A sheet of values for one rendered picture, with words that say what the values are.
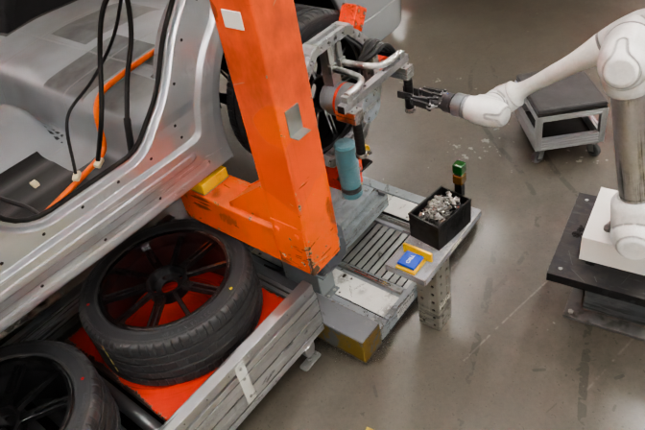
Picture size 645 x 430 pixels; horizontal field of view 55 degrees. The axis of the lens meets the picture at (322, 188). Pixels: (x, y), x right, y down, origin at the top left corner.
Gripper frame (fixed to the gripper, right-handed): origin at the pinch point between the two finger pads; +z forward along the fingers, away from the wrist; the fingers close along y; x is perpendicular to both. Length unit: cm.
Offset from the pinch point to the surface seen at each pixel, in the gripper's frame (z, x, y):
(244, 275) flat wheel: 18, -33, -87
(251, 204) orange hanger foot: 20, -10, -74
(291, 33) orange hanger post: -7, 56, -64
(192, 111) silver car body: 48, 18, -66
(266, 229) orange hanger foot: 13, -17, -76
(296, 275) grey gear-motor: 27, -67, -56
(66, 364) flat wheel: 44, -33, -148
